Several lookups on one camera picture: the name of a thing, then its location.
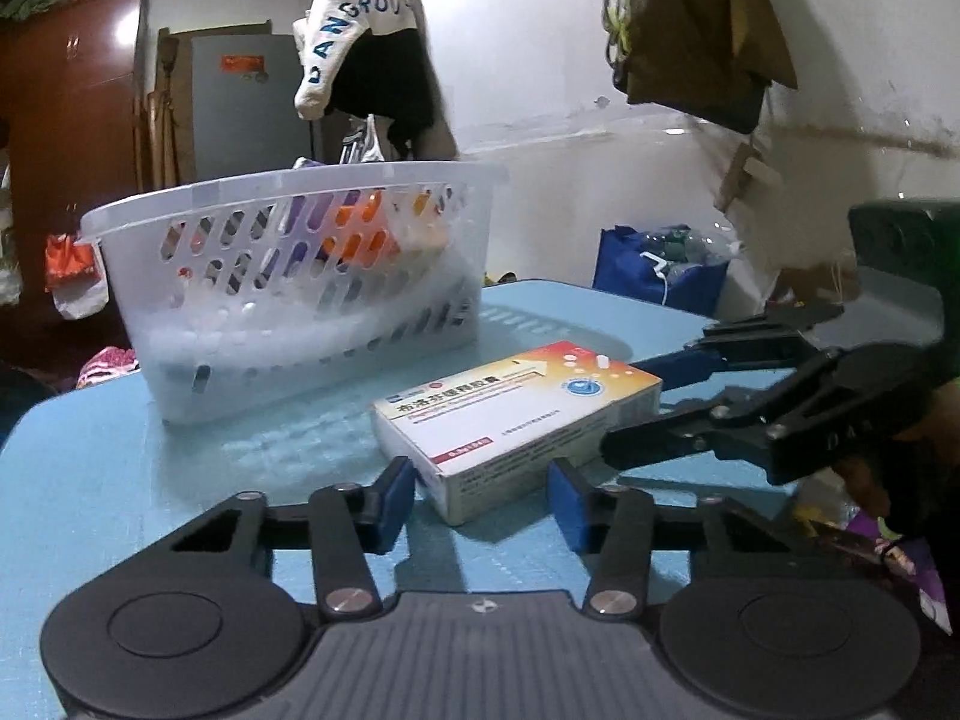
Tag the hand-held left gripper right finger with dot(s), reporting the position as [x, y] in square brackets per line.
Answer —
[570, 504]

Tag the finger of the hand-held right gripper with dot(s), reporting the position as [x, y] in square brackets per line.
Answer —
[675, 439]
[690, 366]

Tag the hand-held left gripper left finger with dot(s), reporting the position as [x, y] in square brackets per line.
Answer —
[394, 499]

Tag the white orange medicine box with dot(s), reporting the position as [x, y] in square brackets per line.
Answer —
[510, 420]

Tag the white plastic basket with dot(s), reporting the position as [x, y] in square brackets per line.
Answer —
[300, 349]

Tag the person's right hand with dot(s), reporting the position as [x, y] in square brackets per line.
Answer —
[862, 491]

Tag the blue shopping bag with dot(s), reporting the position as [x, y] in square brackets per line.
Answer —
[630, 279]

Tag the brown cardboard piece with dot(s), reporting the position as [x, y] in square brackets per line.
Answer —
[746, 180]

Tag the pink floral blanket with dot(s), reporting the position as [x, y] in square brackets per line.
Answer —
[109, 369]

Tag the olive hanging garment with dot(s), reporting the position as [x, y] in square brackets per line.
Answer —
[697, 37]

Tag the grey door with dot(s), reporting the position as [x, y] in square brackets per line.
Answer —
[240, 127]

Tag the orange plastic bag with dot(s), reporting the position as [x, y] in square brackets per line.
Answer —
[67, 259]

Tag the white and black hoodie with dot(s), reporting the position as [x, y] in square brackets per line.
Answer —
[390, 82]

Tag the wooden planks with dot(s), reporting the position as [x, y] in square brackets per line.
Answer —
[171, 120]

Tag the brown wooden wardrobe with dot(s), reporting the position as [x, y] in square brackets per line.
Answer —
[75, 127]

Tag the folded white metal frame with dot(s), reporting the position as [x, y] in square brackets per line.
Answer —
[364, 142]

